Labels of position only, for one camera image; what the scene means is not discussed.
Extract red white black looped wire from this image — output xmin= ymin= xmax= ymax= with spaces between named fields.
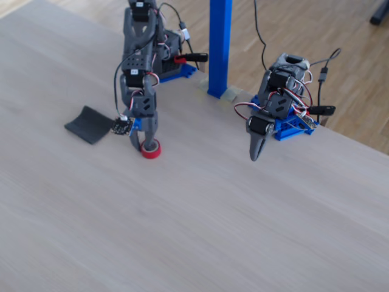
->
xmin=233 ymin=102 xmax=274 ymax=122

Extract black wrist camera board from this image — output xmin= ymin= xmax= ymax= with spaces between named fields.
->
xmin=109 ymin=117 xmax=136 ymax=137

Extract blue upright post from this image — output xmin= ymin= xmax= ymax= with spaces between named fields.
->
xmin=207 ymin=0 xmax=233 ymax=100

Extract red tape roll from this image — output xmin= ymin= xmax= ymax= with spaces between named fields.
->
xmin=139 ymin=138 xmax=162 ymax=160

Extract clear tape patches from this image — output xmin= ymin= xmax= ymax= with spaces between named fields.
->
xmin=199 ymin=78 xmax=243 ymax=103

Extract blue base of cameraless arm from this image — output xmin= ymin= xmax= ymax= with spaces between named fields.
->
xmin=250 ymin=94 xmax=319 ymax=142

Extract thin black camera cable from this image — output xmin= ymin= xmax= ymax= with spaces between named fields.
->
xmin=114 ymin=51 xmax=143 ymax=121

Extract dark grey mat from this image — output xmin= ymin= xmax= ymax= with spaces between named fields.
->
xmin=63 ymin=105 xmax=114 ymax=146

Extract grey robot arm without camera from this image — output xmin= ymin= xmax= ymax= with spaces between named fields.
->
xmin=258 ymin=53 xmax=312 ymax=98

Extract long black power cable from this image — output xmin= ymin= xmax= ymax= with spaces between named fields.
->
xmin=253 ymin=0 xmax=270 ymax=72

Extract servo wire bundle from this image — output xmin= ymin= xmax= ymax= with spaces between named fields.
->
xmin=279 ymin=69 xmax=314 ymax=115

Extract grey camera arm gripper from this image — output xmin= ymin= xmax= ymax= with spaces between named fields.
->
xmin=129 ymin=92 xmax=160 ymax=152

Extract red white gripper servo wire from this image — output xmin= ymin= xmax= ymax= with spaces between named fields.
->
xmin=127 ymin=89 xmax=143 ymax=118

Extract black cable with inline plug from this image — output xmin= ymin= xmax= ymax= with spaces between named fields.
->
xmin=308 ymin=47 xmax=343 ymax=122

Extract black cable with silver plug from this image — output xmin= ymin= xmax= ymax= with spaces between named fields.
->
xmin=157 ymin=2 xmax=203 ymax=74

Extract grey cameraless arm gripper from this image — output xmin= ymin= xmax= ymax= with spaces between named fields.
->
xmin=246 ymin=92 xmax=294 ymax=162

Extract small controller circuit board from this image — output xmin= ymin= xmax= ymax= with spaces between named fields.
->
xmin=299 ymin=114 xmax=317 ymax=128

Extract red and black clamp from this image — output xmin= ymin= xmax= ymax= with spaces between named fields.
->
xmin=173 ymin=52 xmax=209 ymax=64

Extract black furniture leg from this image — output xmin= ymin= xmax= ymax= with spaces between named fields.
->
xmin=369 ymin=0 xmax=389 ymax=27

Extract grey robot arm with camera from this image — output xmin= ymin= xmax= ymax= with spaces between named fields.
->
xmin=119 ymin=0 xmax=183 ymax=100

